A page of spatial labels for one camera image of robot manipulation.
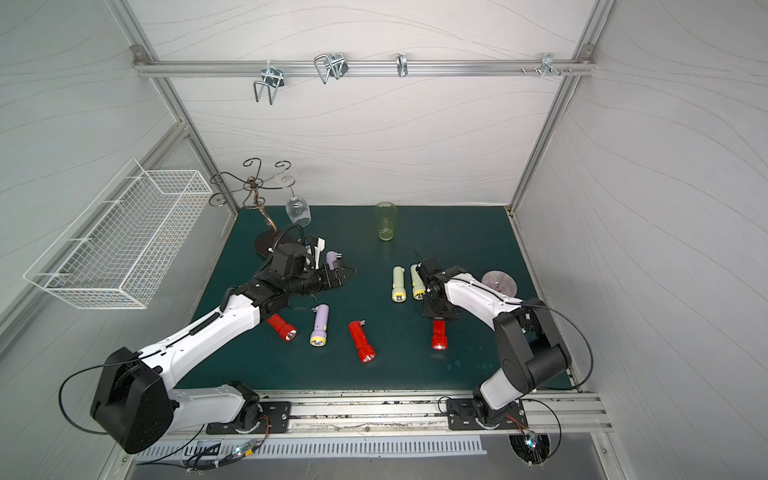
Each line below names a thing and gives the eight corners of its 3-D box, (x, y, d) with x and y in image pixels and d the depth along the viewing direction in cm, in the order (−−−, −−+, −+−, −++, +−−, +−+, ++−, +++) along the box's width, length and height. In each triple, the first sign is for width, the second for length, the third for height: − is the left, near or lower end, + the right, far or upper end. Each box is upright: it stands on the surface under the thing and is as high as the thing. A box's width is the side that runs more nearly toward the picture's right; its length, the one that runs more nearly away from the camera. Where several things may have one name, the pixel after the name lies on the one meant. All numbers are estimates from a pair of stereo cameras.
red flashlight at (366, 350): (363, 365, 83) (362, 362, 81) (349, 326, 91) (348, 322, 89) (379, 358, 84) (378, 355, 82) (363, 320, 92) (363, 316, 90)
